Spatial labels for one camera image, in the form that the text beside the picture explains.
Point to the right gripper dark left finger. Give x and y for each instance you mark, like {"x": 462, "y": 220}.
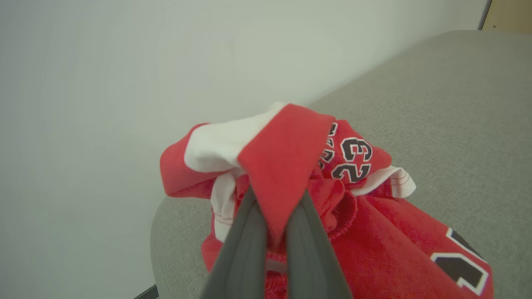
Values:
{"x": 243, "y": 261}

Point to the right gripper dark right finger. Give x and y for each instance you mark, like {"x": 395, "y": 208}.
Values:
{"x": 309, "y": 257}

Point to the red jersey with striped sleeves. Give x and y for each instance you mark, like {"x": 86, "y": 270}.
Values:
{"x": 395, "y": 249}

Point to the red and white garment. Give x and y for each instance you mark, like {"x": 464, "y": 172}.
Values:
{"x": 282, "y": 158}

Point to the grey fabric sofa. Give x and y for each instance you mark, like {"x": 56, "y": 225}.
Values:
{"x": 457, "y": 124}

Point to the black baseboard strip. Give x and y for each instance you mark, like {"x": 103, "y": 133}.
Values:
{"x": 149, "y": 292}

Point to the beige wooden panel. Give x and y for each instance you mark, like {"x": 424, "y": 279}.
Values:
{"x": 509, "y": 14}

